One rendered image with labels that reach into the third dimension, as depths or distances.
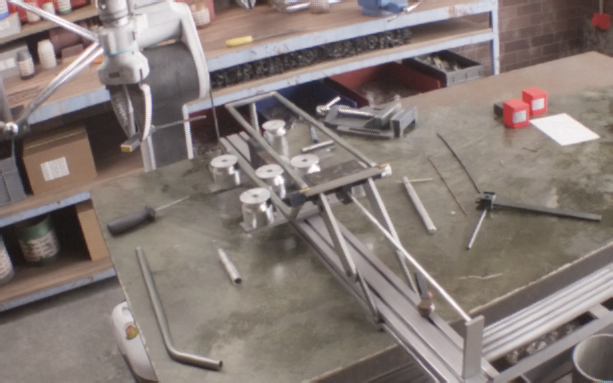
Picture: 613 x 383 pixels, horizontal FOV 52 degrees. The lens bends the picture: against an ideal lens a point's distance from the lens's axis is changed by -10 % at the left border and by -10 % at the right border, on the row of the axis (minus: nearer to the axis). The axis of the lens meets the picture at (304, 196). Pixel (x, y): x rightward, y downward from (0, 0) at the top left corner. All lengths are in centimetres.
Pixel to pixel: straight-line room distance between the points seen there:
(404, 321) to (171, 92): 88
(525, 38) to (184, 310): 357
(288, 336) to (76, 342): 168
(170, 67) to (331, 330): 83
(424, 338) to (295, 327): 19
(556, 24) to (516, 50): 39
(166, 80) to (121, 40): 29
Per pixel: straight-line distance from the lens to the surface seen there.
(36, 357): 257
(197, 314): 104
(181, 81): 159
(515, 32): 429
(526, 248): 111
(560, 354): 193
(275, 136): 149
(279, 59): 267
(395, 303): 95
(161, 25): 161
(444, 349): 87
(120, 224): 128
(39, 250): 281
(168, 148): 176
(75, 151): 256
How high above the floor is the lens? 149
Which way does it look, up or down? 28 degrees down
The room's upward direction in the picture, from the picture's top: 8 degrees counter-clockwise
